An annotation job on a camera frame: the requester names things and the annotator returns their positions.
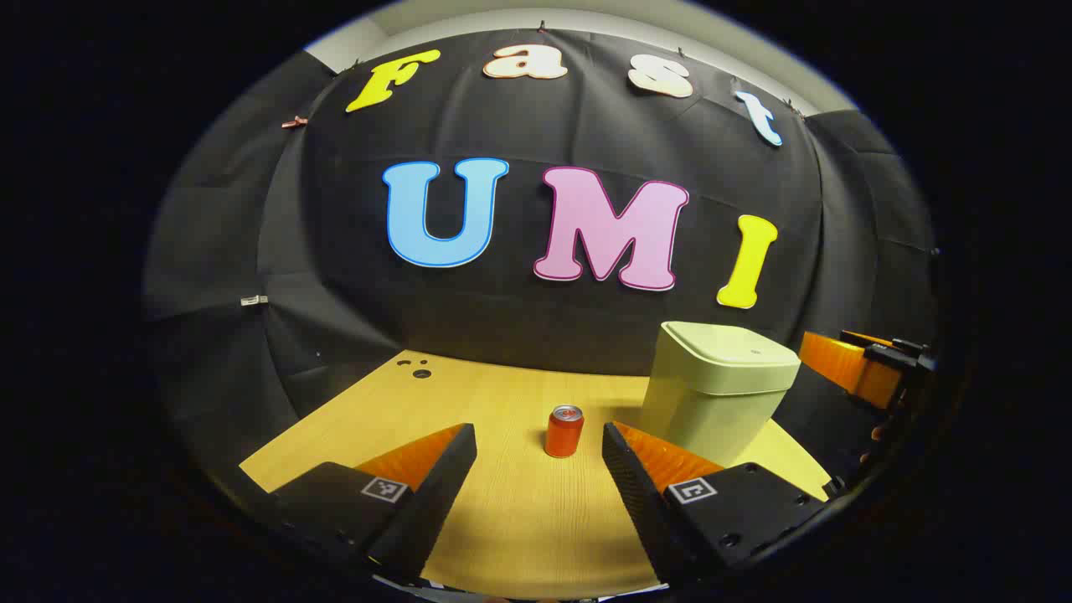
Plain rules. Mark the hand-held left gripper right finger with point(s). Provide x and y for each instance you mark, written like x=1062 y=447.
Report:
x=638 y=494

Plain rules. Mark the wooden desktop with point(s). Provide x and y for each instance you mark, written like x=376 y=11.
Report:
x=519 y=519

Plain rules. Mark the red cloth clip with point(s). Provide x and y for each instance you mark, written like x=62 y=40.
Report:
x=295 y=123

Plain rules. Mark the green desktop garbage bin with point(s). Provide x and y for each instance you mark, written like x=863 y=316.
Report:
x=712 y=394

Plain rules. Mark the red pop can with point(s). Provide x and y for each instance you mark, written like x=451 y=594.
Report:
x=564 y=434

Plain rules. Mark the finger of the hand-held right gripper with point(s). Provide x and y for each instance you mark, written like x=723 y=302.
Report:
x=846 y=367

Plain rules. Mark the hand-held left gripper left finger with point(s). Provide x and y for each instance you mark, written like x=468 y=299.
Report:
x=435 y=494

